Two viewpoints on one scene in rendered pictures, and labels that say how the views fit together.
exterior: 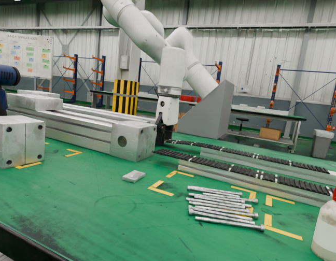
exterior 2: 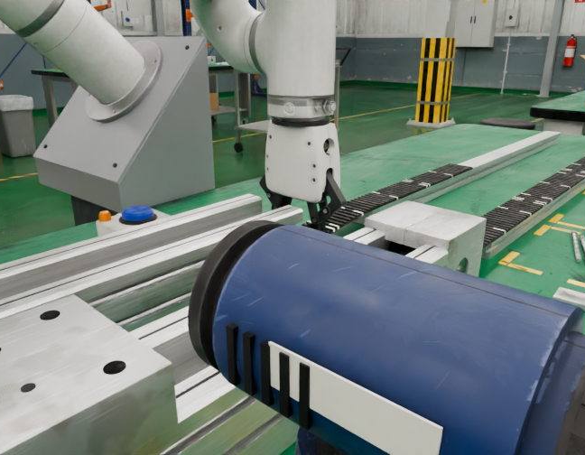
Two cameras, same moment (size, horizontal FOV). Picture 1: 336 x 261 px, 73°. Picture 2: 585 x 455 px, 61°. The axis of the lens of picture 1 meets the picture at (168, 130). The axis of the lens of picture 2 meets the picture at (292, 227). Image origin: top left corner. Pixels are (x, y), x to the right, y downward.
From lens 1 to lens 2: 0.90 m
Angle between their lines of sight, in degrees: 70
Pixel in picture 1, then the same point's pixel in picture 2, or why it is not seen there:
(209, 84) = (127, 50)
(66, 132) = not seen: hidden behind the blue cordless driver
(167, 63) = (328, 30)
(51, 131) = (275, 431)
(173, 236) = not seen: outside the picture
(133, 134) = (478, 240)
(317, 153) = (17, 146)
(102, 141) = not seen: hidden behind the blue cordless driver
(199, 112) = (168, 136)
